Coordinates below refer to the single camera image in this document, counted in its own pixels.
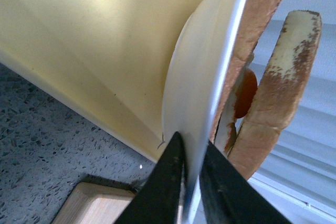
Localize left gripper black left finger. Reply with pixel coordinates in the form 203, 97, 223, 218
115, 132, 185, 224

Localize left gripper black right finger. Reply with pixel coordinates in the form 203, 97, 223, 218
199, 142, 290, 223

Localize fried egg toy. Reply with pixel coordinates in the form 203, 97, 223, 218
214, 52, 258, 156

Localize white round plate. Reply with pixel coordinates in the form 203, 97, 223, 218
162, 0, 247, 223

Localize bread slice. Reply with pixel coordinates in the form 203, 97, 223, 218
209, 0, 282, 142
228, 10, 322, 180

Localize wooden cutting board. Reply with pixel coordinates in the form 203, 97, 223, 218
52, 182, 135, 224

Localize grey curtain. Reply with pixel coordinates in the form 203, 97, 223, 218
250, 0, 335, 223

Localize yellow bear tray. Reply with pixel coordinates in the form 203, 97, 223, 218
0, 0, 247, 163

